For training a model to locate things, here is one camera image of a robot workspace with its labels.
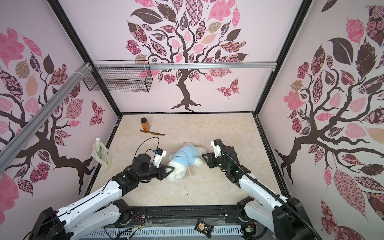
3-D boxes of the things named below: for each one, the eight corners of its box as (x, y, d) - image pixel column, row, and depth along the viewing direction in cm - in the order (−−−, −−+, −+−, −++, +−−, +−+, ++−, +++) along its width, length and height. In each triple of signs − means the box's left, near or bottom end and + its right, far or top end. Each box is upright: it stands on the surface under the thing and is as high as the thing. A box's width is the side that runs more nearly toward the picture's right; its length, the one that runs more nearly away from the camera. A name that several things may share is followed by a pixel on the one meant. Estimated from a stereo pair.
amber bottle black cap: (143, 131, 111) (139, 122, 103) (145, 126, 114) (141, 117, 106) (149, 131, 111) (145, 122, 103) (150, 126, 114) (147, 117, 106)
